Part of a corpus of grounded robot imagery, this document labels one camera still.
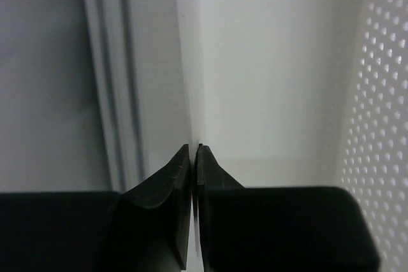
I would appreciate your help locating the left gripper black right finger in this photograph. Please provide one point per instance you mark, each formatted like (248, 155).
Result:
(277, 228)

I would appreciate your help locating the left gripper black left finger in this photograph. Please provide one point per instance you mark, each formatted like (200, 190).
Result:
(143, 229)

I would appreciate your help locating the white perforated plastic box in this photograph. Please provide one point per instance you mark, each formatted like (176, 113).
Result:
(305, 92)

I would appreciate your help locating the aluminium table frame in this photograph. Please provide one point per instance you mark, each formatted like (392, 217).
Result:
(110, 32)

